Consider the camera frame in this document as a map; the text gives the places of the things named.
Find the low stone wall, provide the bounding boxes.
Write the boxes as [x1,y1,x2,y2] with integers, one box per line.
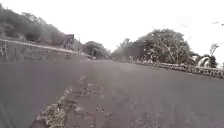
[128,58,224,80]

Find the grey asphalt road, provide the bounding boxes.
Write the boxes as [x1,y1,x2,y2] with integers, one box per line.
[0,58,224,128]

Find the bushy green hillside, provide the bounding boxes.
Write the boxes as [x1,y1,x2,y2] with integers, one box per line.
[0,5,83,51]

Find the blue sign board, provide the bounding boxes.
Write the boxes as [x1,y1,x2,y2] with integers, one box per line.
[62,33,76,50]

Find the large leafy tree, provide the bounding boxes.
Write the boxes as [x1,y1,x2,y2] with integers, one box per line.
[111,28,201,66]

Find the grey stone retaining wall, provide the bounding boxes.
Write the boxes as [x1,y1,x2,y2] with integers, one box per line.
[0,38,92,63]

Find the dark green bushes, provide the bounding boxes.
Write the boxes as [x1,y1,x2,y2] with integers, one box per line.
[81,40,112,60]

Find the palm-like plant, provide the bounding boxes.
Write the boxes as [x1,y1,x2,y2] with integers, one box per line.
[197,43,222,69]

